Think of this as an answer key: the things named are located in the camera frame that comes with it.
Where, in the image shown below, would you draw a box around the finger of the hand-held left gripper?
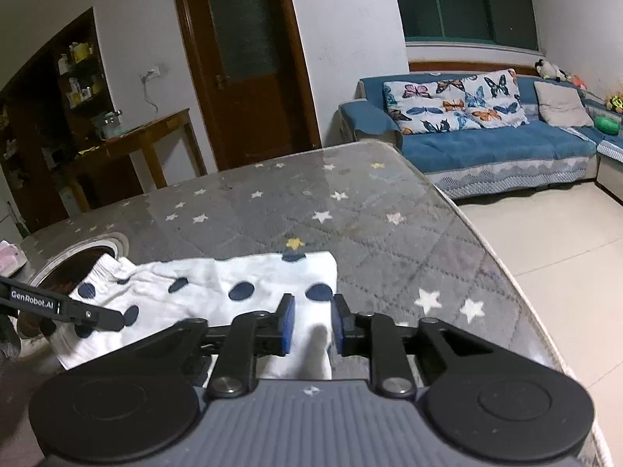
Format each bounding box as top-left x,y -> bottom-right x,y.
65,299 -> 125,332

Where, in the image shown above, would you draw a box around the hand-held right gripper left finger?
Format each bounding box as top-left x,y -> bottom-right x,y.
139,293 -> 297,398

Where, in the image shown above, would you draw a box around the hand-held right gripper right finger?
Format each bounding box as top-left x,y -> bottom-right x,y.
332,293 -> 487,398

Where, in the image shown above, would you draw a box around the white polka dot pants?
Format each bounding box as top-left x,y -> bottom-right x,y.
49,251 -> 339,381

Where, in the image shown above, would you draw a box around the pink white tissue pack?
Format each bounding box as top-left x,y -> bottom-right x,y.
0,241 -> 27,278

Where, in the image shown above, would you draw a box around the grey star-patterned table cover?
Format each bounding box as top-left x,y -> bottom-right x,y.
0,140 -> 614,467

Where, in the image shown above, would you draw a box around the dark wooden shelf cabinet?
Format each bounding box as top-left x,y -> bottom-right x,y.
0,7 -> 118,234

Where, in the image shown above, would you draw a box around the wooden side table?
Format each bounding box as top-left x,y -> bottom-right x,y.
63,108 -> 208,212

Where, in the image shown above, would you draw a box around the brown wooden door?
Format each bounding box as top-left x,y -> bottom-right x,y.
169,0 -> 323,172

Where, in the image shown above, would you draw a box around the blue sofa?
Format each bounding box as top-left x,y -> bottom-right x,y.
338,70 -> 623,205

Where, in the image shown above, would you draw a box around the bottles and boxes on shelf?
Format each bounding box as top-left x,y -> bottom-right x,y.
57,41 -> 105,110

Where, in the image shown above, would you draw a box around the butterfly print pillow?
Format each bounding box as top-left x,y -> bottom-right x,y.
383,69 -> 530,134

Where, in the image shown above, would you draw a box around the grey cushion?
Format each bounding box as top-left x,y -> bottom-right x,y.
534,81 -> 595,128

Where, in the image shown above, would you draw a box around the black white plush toy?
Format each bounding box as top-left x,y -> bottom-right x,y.
534,60 -> 575,83

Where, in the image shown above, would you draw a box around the green framed window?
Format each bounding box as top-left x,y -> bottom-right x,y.
389,0 -> 540,52

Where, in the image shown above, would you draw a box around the glass jar with green handle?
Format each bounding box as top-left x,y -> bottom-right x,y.
97,111 -> 122,139

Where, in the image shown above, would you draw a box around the white charger cable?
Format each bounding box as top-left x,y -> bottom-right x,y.
141,78 -> 159,114

